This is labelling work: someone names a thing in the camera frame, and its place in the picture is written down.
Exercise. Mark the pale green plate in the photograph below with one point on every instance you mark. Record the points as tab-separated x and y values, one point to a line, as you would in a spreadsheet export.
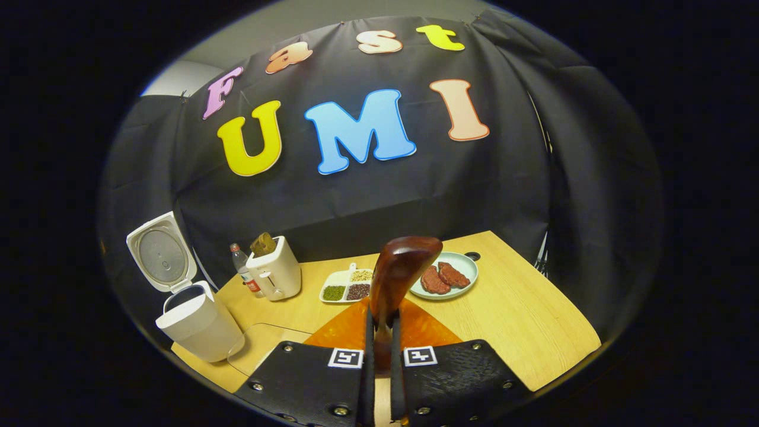
465	276

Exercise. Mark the clear plastic water bottle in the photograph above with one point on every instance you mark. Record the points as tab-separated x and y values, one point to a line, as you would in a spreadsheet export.
243	270

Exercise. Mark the white divided dish of beans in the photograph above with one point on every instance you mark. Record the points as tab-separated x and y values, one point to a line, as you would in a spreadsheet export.
341	284

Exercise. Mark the white rice cooker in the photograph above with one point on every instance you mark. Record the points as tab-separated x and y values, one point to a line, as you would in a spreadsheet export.
195	326

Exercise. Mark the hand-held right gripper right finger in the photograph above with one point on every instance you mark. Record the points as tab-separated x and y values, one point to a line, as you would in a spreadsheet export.
396	385

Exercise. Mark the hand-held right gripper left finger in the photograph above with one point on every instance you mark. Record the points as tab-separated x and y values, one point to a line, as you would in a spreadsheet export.
369	391

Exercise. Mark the brown wooden spoon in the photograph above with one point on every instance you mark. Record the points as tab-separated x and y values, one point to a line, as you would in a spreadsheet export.
400	267

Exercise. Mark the brown bread slice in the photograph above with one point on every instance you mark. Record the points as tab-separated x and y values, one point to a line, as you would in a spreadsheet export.
264	244

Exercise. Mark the red meat slice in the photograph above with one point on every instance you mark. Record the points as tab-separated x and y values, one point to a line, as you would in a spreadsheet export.
434	281
455	276

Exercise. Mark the black backdrop cloth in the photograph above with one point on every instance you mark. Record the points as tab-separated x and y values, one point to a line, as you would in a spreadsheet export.
356	201

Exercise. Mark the white toaster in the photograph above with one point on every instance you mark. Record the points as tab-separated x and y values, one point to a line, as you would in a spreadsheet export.
276	273

